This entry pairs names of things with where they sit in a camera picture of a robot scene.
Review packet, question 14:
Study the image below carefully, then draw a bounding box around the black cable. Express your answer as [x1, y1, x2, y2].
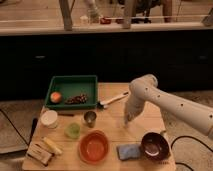
[0, 108, 30, 147]
[170, 134, 213, 171]

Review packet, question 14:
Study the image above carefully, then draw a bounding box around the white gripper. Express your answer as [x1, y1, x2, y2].
[124, 98, 145, 127]

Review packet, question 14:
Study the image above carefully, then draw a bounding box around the dark grape bunch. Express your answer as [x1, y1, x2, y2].
[65, 94, 87, 104]

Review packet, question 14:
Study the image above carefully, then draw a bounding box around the orange peach fruit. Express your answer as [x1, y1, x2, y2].
[50, 92, 62, 103]

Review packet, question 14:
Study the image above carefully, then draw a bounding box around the yellow banana piece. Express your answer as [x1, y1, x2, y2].
[42, 137, 62, 155]

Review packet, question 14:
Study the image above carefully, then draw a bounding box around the green plastic tray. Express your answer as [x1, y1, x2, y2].
[45, 75, 98, 110]

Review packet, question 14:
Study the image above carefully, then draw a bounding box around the black cable left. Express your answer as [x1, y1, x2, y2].
[0, 108, 30, 147]

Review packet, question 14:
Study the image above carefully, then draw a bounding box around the metal cup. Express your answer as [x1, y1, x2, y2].
[84, 111, 97, 128]

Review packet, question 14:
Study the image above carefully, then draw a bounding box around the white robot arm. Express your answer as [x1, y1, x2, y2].
[124, 74, 213, 140]

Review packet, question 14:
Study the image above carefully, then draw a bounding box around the wooden block box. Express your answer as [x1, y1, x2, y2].
[27, 144, 54, 166]

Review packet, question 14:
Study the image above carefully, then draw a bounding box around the blue sponge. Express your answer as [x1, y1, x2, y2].
[116, 144, 141, 161]

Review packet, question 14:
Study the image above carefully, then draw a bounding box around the black cable right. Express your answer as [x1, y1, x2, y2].
[170, 134, 213, 171]

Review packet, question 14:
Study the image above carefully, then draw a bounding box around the orange bowl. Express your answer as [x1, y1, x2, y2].
[78, 130, 109, 165]

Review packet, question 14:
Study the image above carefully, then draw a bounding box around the green plastic cup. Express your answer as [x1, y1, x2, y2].
[64, 123, 80, 139]

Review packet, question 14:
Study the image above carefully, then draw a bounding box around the white handled dish brush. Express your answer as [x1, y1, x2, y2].
[97, 92, 128, 109]

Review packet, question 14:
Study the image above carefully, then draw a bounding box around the wooden light table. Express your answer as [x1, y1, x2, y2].
[21, 82, 177, 171]

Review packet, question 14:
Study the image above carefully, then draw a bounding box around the white cup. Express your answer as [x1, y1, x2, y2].
[40, 110, 58, 129]

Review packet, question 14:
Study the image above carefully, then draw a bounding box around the dark purple bowl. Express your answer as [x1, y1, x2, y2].
[140, 132, 169, 161]

